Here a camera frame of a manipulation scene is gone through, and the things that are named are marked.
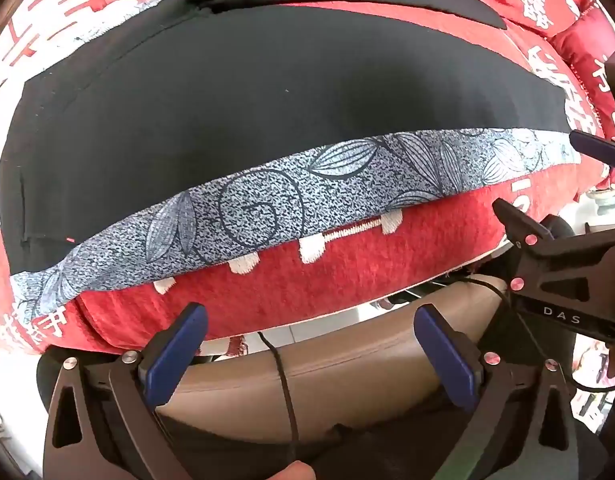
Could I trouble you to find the person's left hand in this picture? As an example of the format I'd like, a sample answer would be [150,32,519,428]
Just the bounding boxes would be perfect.
[268,460,316,480]

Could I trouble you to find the red blanket with white characters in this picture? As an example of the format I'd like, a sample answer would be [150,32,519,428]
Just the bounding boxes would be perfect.
[0,0,615,354]

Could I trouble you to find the black pants with patterned waistband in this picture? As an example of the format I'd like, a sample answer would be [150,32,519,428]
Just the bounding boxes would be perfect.
[0,0,580,320]

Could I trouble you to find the dark red embroidered pillow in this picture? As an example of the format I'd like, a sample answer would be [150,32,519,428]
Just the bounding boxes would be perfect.
[550,6,615,139]

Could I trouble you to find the black cable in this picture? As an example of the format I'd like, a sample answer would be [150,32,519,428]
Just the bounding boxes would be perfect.
[256,330,301,463]

